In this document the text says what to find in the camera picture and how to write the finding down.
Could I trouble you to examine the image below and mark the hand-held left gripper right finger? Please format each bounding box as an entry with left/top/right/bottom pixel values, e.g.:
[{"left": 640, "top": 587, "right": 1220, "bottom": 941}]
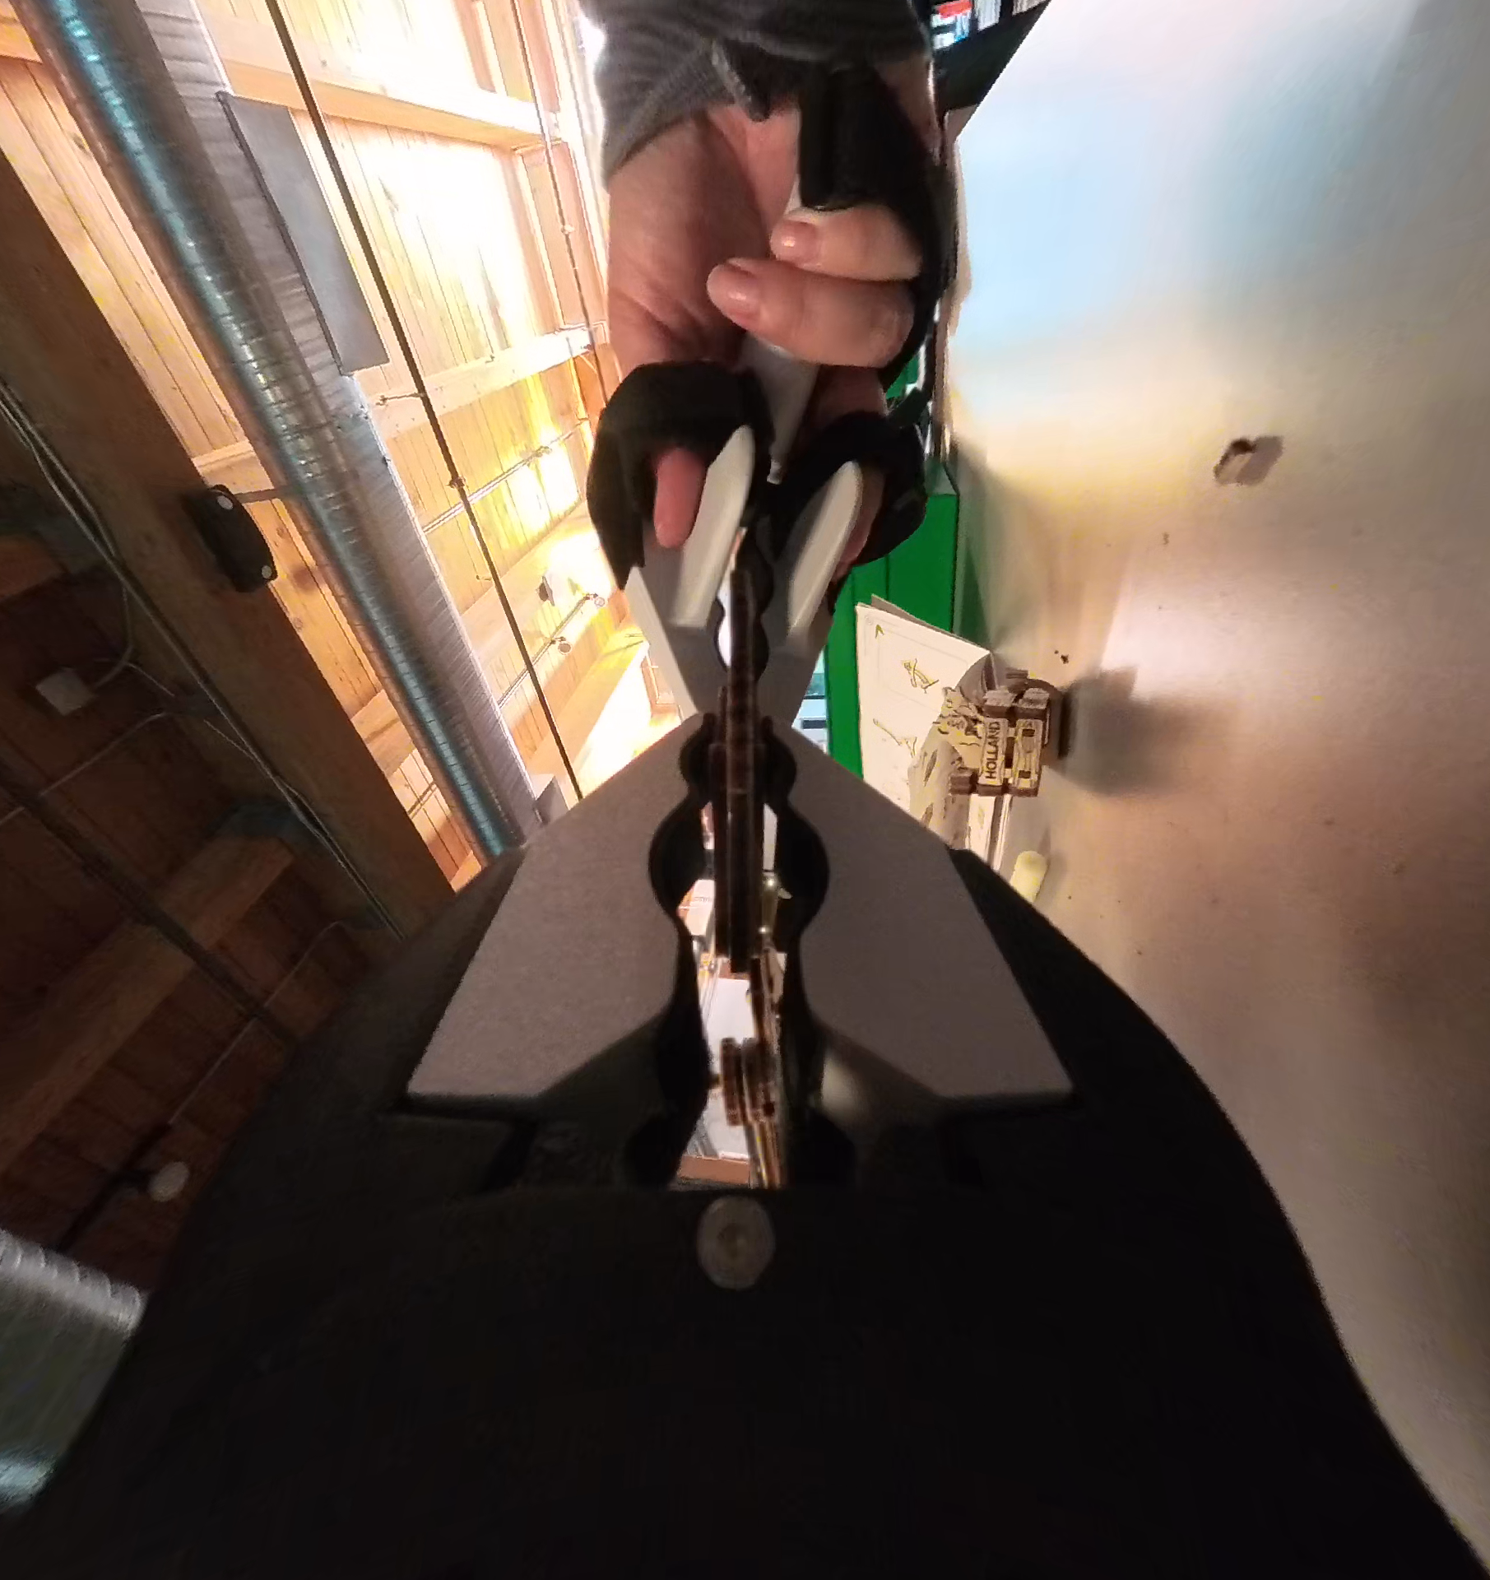
[{"left": 759, "top": 722, "right": 1078, "bottom": 1132}]

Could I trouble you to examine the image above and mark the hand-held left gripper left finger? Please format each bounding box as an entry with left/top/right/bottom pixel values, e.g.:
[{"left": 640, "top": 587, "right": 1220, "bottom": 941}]
[{"left": 408, "top": 719, "right": 726, "bottom": 1143}]

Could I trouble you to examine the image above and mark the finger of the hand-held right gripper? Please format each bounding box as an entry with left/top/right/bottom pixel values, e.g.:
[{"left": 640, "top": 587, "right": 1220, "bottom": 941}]
[
  {"left": 622, "top": 422, "right": 761, "bottom": 725},
  {"left": 759, "top": 473, "right": 874, "bottom": 725}
]

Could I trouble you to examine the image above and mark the wooden bicycle model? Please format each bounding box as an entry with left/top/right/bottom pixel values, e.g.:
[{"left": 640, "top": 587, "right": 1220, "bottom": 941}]
[{"left": 691, "top": 580, "right": 798, "bottom": 1193}]

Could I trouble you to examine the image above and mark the lettered wooden model part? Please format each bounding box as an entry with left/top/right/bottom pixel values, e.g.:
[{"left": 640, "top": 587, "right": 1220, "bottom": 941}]
[{"left": 939, "top": 672, "right": 1058, "bottom": 804}]

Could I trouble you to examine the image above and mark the person's right forearm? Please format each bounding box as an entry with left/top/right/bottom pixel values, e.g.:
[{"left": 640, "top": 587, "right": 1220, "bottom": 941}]
[{"left": 595, "top": 0, "right": 942, "bottom": 186}]

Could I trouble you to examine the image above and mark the wooden parts sheet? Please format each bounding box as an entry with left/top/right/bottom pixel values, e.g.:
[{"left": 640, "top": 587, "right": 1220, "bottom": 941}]
[
  {"left": 916, "top": 716, "right": 1008, "bottom": 857},
  {"left": 853, "top": 598, "right": 996, "bottom": 793}
]

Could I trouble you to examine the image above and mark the person's right hand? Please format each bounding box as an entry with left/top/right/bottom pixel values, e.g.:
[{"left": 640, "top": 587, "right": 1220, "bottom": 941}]
[{"left": 606, "top": 84, "right": 919, "bottom": 550}]

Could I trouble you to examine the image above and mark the thin black ceiling rod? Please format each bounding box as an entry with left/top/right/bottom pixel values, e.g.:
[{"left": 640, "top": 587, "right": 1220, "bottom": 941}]
[{"left": 262, "top": 0, "right": 589, "bottom": 798}]

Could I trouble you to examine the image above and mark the black ceiling box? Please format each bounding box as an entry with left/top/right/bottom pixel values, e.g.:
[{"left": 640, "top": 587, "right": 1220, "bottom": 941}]
[{"left": 179, "top": 485, "right": 279, "bottom": 595}]

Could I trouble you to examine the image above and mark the dark ceiling panel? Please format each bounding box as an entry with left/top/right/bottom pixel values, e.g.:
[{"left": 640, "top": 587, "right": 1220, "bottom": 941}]
[{"left": 216, "top": 92, "right": 390, "bottom": 376}]

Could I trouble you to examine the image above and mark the silver ventilation duct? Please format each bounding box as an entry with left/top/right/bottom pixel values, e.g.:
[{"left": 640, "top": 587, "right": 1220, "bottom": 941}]
[
  {"left": 14, "top": 0, "right": 541, "bottom": 858},
  {"left": 0, "top": 1207, "right": 146, "bottom": 1515}
]

